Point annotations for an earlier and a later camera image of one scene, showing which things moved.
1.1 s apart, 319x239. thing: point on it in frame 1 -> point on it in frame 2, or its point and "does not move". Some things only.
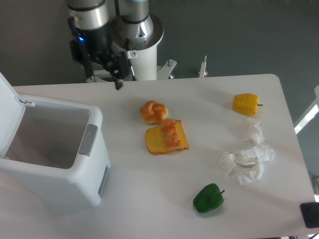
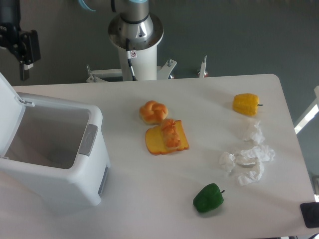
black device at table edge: (310, 212) does not move
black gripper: (86, 43) -> (12, 37)
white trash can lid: (12, 109) does not move
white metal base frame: (163, 72) does not move
